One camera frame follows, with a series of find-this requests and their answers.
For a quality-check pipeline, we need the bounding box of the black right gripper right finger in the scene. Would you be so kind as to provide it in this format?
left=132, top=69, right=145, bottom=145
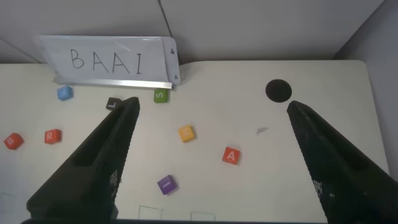
left=286, top=100, right=398, bottom=224

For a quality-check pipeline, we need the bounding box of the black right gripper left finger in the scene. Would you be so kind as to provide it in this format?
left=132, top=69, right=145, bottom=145
left=26, top=96, right=141, bottom=222

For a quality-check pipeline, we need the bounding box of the orange letter B block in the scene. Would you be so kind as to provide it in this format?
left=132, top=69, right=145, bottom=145
left=3, top=133, right=25, bottom=150

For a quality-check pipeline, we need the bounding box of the white BAAI sign board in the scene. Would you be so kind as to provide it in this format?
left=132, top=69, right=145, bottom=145
left=39, top=35, right=181, bottom=90

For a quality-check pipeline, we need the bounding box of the orange letter R block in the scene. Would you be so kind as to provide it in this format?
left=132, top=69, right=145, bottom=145
left=44, top=129, right=62, bottom=144

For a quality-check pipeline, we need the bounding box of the black letter L block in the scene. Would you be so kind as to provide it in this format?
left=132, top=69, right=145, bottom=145
left=105, top=96, right=124, bottom=111

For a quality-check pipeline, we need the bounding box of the purple letter I block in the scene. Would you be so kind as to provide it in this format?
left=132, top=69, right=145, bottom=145
left=157, top=174, right=178, bottom=196

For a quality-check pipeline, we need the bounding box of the light blue letter block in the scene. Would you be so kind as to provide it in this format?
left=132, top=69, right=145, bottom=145
left=57, top=85, right=74, bottom=101

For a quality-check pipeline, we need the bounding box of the yellow letter block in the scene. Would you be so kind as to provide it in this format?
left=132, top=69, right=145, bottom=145
left=178, top=124, right=197, bottom=143

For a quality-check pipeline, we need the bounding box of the green letter S block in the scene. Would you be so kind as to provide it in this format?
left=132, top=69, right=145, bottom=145
left=153, top=88, right=170, bottom=104

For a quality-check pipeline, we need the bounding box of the black table grommet cap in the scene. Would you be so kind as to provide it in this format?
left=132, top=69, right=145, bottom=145
left=265, top=78, right=293, bottom=103

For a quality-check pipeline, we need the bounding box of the orange letter A block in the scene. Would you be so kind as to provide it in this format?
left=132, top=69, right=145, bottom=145
left=221, top=146, right=241, bottom=166

